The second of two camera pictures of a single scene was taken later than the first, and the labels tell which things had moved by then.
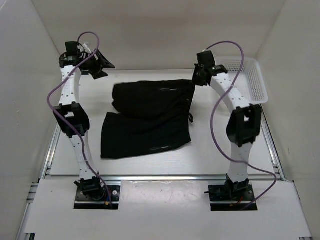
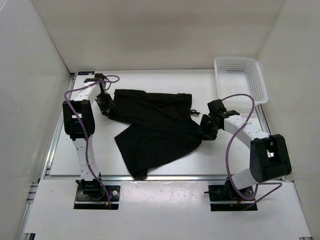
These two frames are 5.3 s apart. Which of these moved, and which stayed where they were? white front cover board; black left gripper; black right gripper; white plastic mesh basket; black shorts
Moved: black shorts; black left gripper; black right gripper
Stayed: white front cover board; white plastic mesh basket
